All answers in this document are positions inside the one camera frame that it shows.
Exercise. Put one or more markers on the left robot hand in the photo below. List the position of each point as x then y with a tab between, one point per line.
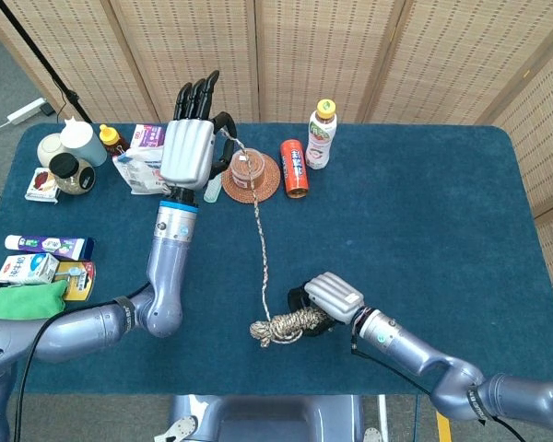
186	152

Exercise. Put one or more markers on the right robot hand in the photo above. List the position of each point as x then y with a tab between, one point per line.
334	297

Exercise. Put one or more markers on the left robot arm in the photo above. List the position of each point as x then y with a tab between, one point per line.
166	276

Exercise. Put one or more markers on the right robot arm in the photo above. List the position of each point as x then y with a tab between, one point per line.
410	345

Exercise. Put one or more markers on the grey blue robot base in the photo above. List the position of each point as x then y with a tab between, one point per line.
267	419

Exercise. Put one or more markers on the purple white package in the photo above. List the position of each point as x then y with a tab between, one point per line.
147	136

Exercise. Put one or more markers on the mint green scrub brush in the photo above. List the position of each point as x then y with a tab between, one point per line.
212	193

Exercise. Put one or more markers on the white pouch blue print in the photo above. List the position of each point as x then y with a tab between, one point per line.
133	175

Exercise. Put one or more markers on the clear jar brown contents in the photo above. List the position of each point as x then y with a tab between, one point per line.
242	174

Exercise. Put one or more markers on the blue binder clip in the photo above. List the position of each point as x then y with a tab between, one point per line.
125	158

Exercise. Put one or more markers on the honey bottle yellow cap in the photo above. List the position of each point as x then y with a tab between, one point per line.
110	138

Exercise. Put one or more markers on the round woven rattan coaster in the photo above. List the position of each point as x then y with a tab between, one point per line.
272	177

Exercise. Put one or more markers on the white jug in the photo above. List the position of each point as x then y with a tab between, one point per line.
85	143

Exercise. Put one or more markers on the blue carpet table mat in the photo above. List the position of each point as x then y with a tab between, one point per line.
419	239

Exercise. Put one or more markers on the orange drink can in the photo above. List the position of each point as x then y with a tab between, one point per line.
294	168

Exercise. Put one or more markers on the glass jar black lid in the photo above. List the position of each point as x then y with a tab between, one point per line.
71	177

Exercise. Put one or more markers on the peach drink bottle yellow cap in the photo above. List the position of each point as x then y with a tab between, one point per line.
320	143

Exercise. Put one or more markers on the white round bowl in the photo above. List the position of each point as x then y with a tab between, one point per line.
50	147

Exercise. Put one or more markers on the small white carton red picture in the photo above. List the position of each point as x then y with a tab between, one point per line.
41	184

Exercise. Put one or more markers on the yellow red blister pack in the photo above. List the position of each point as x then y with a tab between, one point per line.
80	276

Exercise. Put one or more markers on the white power strip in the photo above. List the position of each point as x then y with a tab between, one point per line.
25	111

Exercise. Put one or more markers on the toothpaste tube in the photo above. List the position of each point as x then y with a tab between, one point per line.
46	245

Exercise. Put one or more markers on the black tripod pole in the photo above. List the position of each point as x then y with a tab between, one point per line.
27	41

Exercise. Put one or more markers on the blue white milk carton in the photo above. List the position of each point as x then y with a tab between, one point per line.
25	268

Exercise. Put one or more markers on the green cloth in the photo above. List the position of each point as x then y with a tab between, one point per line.
27	301

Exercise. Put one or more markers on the white metal post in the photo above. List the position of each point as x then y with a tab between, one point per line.
383	416

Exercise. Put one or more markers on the white perforated metal bracket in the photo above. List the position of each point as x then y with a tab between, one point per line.
182	428
373	435

